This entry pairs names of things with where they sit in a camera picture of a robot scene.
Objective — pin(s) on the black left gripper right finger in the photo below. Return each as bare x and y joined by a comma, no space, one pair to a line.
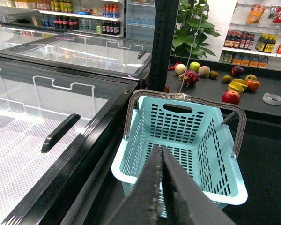
185,202

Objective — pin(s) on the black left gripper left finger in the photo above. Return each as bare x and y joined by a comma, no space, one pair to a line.
141,206

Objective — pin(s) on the light blue plastic basket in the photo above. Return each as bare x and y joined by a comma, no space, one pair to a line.
195,135

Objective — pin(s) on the grey basket handle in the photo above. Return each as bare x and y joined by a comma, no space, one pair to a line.
236,111

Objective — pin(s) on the red apple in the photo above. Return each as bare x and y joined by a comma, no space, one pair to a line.
231,97

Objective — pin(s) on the near glass freezer lid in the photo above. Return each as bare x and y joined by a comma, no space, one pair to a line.
50,188

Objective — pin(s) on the glass freezer lid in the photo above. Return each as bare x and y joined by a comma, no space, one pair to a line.
50,188
97,54

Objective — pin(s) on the pink dragon fruit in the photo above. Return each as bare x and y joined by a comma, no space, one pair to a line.
189,78

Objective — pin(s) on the yellow star fruit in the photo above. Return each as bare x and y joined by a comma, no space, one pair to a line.
238,85

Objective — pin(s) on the brown kiwi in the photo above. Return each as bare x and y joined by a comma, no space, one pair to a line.
213,75
227,79

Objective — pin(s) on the clear tape roll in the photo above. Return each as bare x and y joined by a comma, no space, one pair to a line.
271,99

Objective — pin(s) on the orange persimmon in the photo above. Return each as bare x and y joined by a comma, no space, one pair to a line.
253,85

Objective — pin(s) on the pale peach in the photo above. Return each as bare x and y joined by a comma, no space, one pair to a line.
204,71

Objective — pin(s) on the white round onion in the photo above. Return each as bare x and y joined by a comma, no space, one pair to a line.
180,69

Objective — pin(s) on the red chili pepper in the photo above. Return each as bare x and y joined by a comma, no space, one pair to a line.
174,66

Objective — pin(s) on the green apple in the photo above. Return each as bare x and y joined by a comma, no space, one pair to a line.
194,66

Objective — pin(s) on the dark purple fruit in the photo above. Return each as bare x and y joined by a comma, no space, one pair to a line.
237,70

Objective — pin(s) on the far glass freezer lid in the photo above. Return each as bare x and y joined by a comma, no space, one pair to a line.
97,54

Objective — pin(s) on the green potted plant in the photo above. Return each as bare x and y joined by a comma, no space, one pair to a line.
192,30

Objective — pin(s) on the black freezer lid handle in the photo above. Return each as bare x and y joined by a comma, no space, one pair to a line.
53,138

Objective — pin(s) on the small red fruit by post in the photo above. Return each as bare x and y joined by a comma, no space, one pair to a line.
166,89

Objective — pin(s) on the black metal post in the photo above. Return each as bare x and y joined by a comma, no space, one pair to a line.
165,22

